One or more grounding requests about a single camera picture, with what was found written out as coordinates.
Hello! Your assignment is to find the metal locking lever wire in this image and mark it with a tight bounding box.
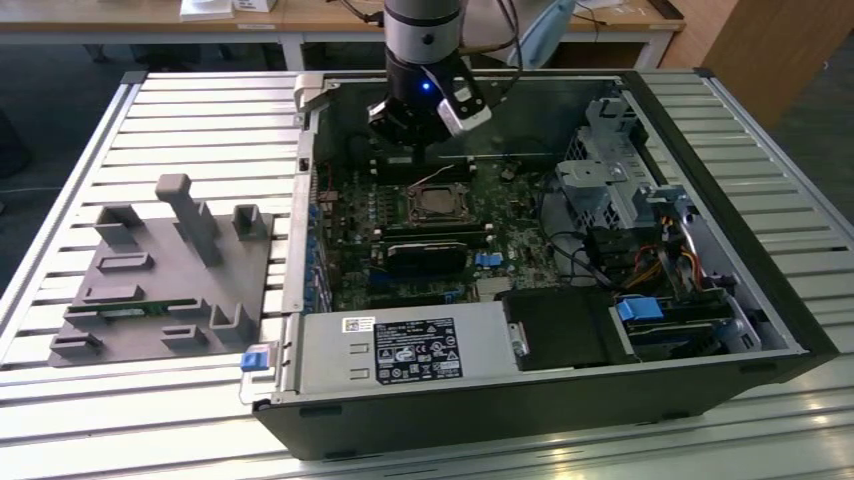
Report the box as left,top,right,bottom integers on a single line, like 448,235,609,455
410,165,459,189

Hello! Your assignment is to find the metal socket cover frame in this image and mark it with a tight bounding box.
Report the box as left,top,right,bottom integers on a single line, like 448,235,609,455
407,184,468,224

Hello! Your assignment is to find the CPU socket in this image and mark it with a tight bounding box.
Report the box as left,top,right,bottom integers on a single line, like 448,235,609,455
403,182,474,227

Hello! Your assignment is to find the grey case latch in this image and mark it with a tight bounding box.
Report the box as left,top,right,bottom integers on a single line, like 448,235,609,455
292,73,342,114

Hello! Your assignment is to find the green RAM stick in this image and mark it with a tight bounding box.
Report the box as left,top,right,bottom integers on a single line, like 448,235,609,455
380,232,490,247
65,298,202,317

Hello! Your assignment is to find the pale blue teach pendant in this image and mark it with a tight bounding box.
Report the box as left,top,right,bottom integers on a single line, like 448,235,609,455
507,0,576,70

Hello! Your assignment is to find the black graphics card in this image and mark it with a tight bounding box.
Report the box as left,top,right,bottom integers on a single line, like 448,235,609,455
383,241,470,275

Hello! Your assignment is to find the green motherboard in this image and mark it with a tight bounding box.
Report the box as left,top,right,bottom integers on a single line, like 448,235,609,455
310,149,602,314

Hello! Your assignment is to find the metal disk bay cage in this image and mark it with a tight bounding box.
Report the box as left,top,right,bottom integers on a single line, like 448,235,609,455
552,97,689,229

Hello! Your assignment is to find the silver heat sink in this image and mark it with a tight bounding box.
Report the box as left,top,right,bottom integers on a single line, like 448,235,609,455
476,277,512,301

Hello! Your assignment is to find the wooden desk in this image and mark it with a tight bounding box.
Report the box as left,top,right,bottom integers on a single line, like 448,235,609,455
0,0,689,71

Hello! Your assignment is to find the black plastic shroud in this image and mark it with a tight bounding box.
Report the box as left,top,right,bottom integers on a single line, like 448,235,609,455
498,287,642,372

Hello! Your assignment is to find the grey parts rack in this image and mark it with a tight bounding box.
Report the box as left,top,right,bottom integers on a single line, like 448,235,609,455
47,172,279,369

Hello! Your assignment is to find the silver power supply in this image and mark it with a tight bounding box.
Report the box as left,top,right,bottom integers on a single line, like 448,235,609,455
279,299,528,396

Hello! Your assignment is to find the hard disk in blue carrier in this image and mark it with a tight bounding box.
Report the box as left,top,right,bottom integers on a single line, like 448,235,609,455
614,295,733,364

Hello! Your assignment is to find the blue case latch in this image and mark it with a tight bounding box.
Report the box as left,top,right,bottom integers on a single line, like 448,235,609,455
239,344,279,374

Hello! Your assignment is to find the wooden cabinet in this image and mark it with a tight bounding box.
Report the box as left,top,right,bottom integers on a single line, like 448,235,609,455
657,0,854,129

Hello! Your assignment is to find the black PC case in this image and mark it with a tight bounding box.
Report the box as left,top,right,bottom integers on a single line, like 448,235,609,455
250,67,842,461

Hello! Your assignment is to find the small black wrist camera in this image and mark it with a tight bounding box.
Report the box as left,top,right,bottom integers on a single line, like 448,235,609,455
364,99,392,132

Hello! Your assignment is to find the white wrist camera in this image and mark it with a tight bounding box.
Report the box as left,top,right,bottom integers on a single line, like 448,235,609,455
436,69,495,137

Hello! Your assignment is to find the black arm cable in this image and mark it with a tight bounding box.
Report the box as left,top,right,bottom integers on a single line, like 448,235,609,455
459,0,528,109

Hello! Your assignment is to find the black case cable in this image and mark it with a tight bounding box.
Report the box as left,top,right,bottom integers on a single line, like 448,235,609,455
536,172,626,294

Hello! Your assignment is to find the yellow orange wire bundle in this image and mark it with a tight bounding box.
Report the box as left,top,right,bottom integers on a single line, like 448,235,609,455
633,214,709,294

